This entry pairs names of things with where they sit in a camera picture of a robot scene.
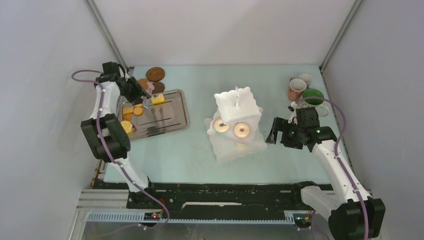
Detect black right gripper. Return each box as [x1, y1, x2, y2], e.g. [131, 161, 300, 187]
[265, 117, 304, 150]

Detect small orange round cookie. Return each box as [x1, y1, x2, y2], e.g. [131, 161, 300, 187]
[133, 107, 144, 116]

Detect yellow cake with berries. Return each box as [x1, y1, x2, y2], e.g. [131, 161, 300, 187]
[151, 93, 166, 105]

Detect white frosted donut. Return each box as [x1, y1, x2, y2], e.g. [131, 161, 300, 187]
[233, 122, 251, 139]

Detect yellow swirl roll cake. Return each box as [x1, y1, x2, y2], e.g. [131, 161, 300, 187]
[120, 120, 136, 134]

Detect white three-tier cake stand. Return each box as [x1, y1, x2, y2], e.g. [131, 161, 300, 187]
[204, 86, 268, 163]

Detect white chocolate-hole donut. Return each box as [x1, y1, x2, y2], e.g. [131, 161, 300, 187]
[212, 118, 230, 134]

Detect pink-tipped metal tongs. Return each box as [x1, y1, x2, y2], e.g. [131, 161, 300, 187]
[142, 80, 155, 109]

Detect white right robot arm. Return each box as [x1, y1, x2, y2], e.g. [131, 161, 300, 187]
[265, 107, 386, 240]

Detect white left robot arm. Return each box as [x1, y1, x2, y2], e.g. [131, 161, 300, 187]
[80, 61, 158, 208]

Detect light brown round coaster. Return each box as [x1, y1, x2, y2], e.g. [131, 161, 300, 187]
[138, 78, 151, 90]

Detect yellow square cake piece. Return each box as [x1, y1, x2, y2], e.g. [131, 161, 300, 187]
[122, 106, 134, 115]

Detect dark brown round coaster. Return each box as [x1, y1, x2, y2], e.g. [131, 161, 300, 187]
[145, 66, 166, 82]

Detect darkest brown round coaster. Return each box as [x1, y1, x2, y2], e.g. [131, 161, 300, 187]
[152, 81, 166, 94]

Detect metal serving tray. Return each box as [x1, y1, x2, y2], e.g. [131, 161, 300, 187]
[117, 89, 190, 141]

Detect pink mug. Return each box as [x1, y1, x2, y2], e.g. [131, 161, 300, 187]
[287, 78, 307, 102]

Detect green-inside floral mug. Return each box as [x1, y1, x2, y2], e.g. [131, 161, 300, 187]
[298, 88, 330, 117]

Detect small white cup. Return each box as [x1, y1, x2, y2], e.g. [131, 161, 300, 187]
[298, 73, 313, 88]

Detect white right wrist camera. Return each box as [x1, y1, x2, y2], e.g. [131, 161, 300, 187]
[287, 101, 299, 125]

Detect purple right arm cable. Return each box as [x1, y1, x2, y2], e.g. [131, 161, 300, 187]
[294, 96, 370, 240]

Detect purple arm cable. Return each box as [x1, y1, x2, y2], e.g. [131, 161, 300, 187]
[294, 96, 370, 240]
[71, 69, 170, 231]

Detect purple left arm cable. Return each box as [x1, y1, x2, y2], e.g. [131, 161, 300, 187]
[71, 69, 170, 231]

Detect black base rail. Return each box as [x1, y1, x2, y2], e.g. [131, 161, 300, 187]
[126, 182, 332, 222]

